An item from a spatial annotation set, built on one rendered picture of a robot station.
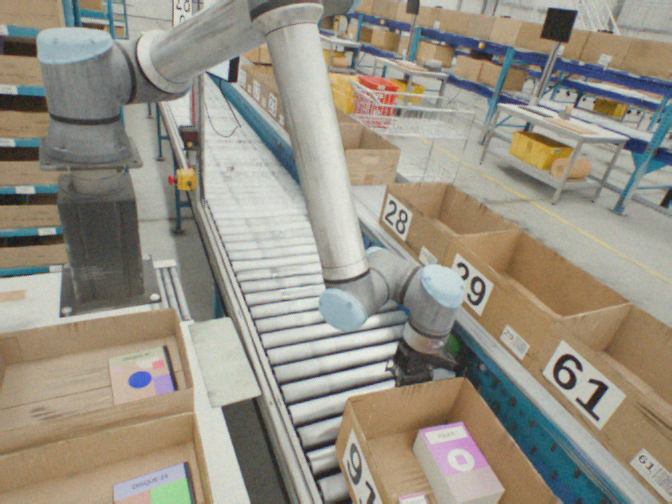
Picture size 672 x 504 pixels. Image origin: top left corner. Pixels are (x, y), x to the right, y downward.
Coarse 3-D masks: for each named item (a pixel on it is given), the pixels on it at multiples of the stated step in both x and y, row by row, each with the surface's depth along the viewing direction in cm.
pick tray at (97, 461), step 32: (192, 416) 86; (32, 448) 74; (64, 448) 77; (96, 448) 80; (128, 448) 84; (160, 448) 87; (192, 448) 89; (0, 480) 75; (32, 480) 78; (64, 480) 80; (96, 480) 80
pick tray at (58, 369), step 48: (0, 336) 95; (48, 336) 100; (96, 336) 106; (144, 336) 112; (0, 384) 94; (48, 384) 96; (96, 384) 98; (192, 384) 91; (0, 432) 76; (48, 432) 80; (96, 432) 85
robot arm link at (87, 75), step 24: (48, 48) 91; (72, 48) 91; (96, 48) 93; (120, 48) 101; (48, 72) 93; (72, 72) 93; (96, 72) 95; (120, 72) 100; (48, 96) 97; (72, 96) 95; (96, 96) 98; (120, 96) 103
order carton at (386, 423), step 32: (416, 384) 92; (448, 384) 95; (352, 416) 83; (384, 416) 94; (416, 416) 98; (448, 416) 102; (480, 416) 91; (384, 448) 95; (480, 448) 92; (512, 448) 83; (384, 480) 89; (416, 480) 90; (512, 480) 83
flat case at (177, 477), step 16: (176, 464) 84; (128, 480) 80; (144, 480) 81; (160, 480) 81; (176, 480) 81; (192, 480) 82; (128, 496) 78; (144, 496) 78; (160, 496) 79; (176, 496) 79; (192, 496) 79
